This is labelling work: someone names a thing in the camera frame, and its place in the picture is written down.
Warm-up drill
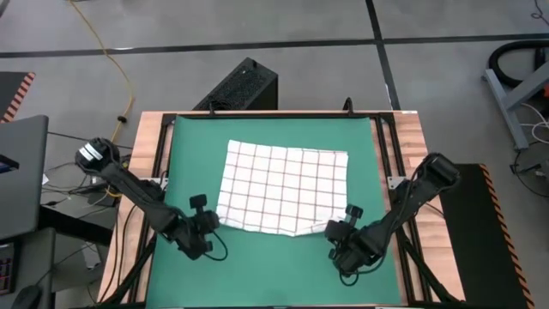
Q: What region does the white red-checked towel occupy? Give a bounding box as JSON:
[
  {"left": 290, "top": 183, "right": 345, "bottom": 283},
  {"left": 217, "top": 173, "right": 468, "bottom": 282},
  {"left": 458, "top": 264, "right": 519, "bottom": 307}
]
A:
[{"left": 215, "top": 139, "right": 350, "bottom": 238}]

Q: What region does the green table mat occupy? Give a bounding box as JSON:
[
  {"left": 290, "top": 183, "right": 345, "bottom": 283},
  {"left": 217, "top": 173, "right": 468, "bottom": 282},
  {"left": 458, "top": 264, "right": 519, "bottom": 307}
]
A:
[{"left": 145, "top": 115, "right": 402, "bottom": 308}]

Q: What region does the yellow floor cable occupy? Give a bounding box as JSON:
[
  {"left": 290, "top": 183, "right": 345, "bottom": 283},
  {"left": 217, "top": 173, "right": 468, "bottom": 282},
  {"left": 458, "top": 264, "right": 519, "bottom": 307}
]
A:
[{"left": 68, "top": 0, "right": 135, "bottom": 142}]

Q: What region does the white floor cable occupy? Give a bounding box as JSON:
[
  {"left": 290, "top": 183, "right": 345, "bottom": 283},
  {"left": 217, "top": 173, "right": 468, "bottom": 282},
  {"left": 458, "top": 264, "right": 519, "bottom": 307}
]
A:
[{"left": 518, "top": 102, "right": 549, "bottom": 145}]

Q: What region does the dark keypad device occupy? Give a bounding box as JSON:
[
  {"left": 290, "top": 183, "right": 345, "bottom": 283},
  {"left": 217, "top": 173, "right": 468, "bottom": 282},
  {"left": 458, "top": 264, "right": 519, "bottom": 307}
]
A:
[{"left": 0, "top": 242, "right": 17, "bottom": 297}]

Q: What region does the black desk bar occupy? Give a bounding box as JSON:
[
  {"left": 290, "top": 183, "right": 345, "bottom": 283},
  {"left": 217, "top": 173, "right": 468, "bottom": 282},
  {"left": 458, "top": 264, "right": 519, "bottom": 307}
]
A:
[{"left": 38, "top": 204, "right": 115, "bottom": 248}]

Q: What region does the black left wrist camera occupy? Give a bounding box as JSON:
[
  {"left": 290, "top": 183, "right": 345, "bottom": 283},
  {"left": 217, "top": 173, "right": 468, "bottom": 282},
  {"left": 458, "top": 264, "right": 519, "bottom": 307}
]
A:
[{"left": 189, "top": 193, "right": 208, "bottom": 211}]

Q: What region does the grey metal stand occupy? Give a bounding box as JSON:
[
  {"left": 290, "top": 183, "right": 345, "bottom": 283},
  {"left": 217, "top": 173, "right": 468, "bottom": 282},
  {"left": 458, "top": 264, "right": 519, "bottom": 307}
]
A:
[{"left": 480, "top": 59, "right": 549, "bottom": 151}]

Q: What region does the black perforated computer case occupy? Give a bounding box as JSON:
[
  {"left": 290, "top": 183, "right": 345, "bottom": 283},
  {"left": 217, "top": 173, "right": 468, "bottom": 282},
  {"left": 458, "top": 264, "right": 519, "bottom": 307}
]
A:
[{"left": 192, "top": 57, "right": 279, "bottom": 112}]

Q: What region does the black computer mouse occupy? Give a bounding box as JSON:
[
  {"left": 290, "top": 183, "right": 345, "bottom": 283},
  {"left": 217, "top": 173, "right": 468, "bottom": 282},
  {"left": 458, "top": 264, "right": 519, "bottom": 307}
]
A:
[{"left": 10, "top": 284, "right": 43, "bottom": 309}]

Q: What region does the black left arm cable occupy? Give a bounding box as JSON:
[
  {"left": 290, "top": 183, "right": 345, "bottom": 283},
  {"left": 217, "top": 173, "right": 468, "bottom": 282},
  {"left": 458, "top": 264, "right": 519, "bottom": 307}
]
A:
[{"left": 203, "top": 231, "right": 229, "bottom": 263}]

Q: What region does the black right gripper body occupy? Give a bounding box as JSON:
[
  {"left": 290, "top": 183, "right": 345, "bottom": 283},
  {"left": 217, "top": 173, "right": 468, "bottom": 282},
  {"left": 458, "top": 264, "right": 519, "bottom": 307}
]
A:
[{"left": 324, "top": 219, "right": 378, "bottom": 275}]

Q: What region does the dark grey flat monitor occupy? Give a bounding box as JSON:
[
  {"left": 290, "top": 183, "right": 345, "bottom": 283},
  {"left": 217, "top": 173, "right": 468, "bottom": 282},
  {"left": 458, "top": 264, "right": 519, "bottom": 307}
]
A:
[{"left": 0, "top": 114, "right": 49, "bottom": 241}]

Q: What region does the black hazard-striped floor mat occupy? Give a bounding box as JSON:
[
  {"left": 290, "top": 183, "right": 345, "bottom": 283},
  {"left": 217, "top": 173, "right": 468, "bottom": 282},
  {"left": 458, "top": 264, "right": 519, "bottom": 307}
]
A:
[
  {"left": 431, "top": 162, "right": 535, "bottom": 309},
  {"left": 0, "top": 71, "right": 36, "bottom": 124}
]

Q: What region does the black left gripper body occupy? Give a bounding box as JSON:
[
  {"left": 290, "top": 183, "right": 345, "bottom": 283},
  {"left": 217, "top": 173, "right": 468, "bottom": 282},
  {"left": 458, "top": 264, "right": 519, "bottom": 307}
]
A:
[{"left": 175, "top": 209, "right": 220, "bottom": 261}]

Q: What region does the thin black floor cable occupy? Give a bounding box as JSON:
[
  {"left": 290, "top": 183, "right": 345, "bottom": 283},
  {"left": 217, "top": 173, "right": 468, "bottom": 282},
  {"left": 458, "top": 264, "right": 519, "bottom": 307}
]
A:
[{"left": 530, "top": 0, "right": 549, "bottom": 21}]

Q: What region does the black metal table frame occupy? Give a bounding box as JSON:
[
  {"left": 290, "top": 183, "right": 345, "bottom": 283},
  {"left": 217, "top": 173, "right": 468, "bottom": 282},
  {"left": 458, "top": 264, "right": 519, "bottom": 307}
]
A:
[{"left": 100, "top": 110, "right": 462, "bottom": 308}]

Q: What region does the grey desk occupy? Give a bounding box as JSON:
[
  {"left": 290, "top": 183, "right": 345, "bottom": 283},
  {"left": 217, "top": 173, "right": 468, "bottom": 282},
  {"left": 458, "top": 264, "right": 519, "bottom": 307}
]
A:
[{"left": 0, "top": 226, "right": 57, "bottom": 309}]

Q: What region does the black ribbed hose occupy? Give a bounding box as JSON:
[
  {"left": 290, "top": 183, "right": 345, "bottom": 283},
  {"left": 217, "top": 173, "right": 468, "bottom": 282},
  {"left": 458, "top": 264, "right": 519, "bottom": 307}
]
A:
[{"left": 487, "top": 39, "right": 549, "bottom": 89}]

